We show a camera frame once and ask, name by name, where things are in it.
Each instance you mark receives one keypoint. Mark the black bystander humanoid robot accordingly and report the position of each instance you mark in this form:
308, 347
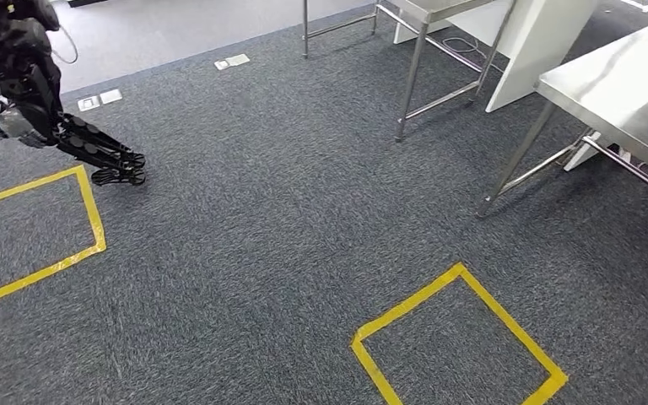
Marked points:
28, 78

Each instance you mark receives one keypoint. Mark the white pedestal block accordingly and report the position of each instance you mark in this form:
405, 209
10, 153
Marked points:
536, 44
581, 156

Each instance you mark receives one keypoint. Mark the bystander robot grey hand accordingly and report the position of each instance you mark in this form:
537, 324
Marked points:
19, 128

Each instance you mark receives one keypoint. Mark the steel table frame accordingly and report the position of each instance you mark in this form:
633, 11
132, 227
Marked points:
626, 89

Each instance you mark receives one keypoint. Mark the steel workbench table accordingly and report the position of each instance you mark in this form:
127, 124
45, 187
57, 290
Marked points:
413, 67

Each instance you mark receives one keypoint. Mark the small silver floor socket plate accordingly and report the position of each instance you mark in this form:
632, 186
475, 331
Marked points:
111, 96
88, 103

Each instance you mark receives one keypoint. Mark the wide silver floor socket plate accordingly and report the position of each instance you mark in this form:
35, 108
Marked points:
232, 61

